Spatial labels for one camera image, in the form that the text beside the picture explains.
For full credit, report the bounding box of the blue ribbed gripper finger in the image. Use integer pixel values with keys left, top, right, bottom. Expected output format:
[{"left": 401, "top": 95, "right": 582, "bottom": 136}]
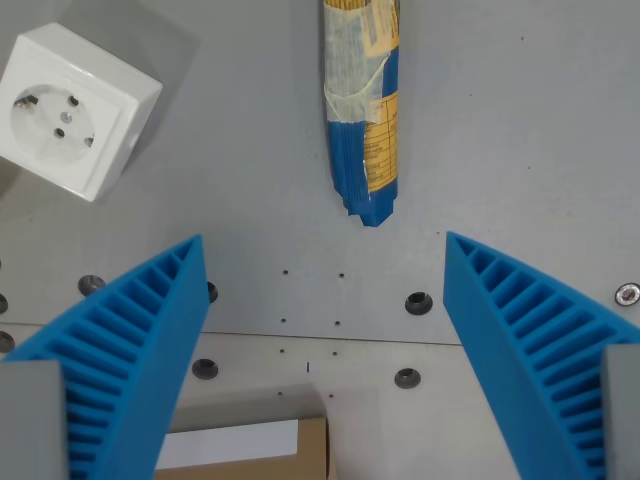
[
  {"left": 0, "top": 234, "right": 209, "bottom": 480},
  {"left": 443, "top": 230, "right": 640, "bottom": 480}
]

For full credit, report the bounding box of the blue bag with yellow label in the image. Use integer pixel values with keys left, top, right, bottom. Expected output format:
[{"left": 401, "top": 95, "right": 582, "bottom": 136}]
[{"left": 320, "top": 0, "right": 404, "bottom": 229}]

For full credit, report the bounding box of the brown cardboard box white label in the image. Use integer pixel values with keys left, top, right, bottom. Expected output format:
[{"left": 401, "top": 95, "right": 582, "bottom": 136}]
[{"left": 152, "top": 414, "right": 330, "bottom": 480}]

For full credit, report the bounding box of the white wall power socket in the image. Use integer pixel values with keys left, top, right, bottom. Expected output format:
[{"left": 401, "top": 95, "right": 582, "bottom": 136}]
[{"left": 0, "top": 22, "right": 164, "bottom": 203}]

